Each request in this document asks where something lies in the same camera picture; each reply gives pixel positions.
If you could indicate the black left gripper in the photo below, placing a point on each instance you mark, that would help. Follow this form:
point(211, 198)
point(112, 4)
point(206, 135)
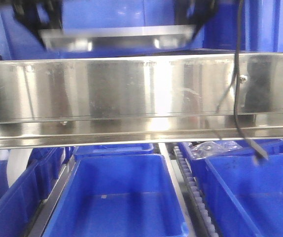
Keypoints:
point(37, 15)

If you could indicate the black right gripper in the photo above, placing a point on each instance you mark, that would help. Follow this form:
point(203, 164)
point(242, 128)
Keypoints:
point(191, 16)

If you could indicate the silver metal tray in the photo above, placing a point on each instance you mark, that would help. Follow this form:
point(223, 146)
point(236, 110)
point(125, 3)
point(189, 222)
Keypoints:
point(124, 38)

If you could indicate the large blue upper bin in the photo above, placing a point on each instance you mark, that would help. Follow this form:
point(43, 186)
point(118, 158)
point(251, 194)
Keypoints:
point(17, 43)

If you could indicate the blue upper right bin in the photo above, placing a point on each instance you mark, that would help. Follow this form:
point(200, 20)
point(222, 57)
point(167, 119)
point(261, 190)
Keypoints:
point(262, 26)

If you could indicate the clear plastic parts bag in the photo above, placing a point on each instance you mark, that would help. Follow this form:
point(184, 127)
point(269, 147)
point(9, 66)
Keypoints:
point(211, 148)

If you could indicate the blue rear right bin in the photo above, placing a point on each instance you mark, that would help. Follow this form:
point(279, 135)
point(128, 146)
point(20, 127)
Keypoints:
point(197, 165)

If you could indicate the blue rear centre bin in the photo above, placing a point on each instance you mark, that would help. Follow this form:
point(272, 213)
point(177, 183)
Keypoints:
point(112, 150)

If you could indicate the white plastic roll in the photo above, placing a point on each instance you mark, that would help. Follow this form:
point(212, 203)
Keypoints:
point(17, 164)

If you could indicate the white roller track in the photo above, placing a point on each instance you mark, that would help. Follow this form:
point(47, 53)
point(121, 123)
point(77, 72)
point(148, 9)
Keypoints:
point(195, 196)

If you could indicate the blue rear left bin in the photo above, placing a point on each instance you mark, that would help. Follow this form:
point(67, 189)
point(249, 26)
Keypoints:
point(49, 164)

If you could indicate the blue lower centre bin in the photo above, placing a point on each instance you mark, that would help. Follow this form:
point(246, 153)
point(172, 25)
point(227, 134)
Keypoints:
point(118, 196)

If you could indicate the blue lower right bin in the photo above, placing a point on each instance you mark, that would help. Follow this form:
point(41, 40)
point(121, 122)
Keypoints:
point(245, 198)

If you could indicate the blue lower left bin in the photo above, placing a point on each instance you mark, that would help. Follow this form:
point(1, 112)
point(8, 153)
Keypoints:
point(18, 202)

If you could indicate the silver rail screw left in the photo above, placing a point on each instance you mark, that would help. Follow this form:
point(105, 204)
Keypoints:
point(243, 78)

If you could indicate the stainless steel shelf front rail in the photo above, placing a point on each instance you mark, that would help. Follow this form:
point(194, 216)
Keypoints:
point(49, 103)

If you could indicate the grey metal divider rail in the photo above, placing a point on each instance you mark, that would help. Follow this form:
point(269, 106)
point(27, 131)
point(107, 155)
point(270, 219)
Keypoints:
point(48, 206)

